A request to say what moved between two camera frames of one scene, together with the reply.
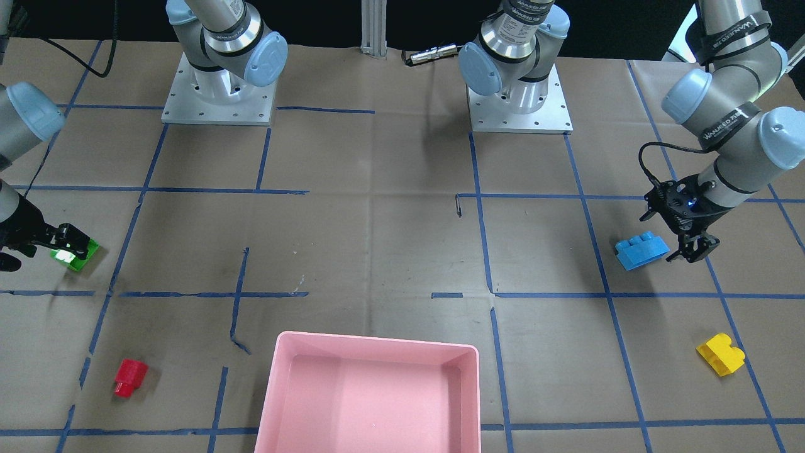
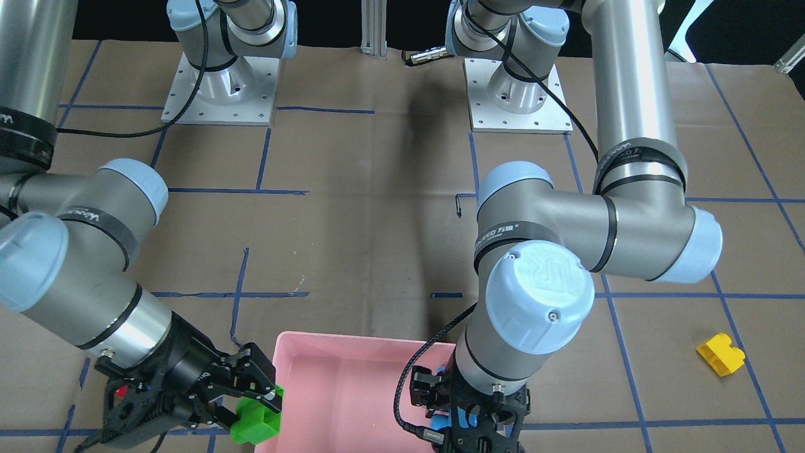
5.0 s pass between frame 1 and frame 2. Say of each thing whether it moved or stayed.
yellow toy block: stayed
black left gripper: moved
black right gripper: moved
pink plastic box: stayed
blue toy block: moved
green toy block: moved
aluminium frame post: stayed
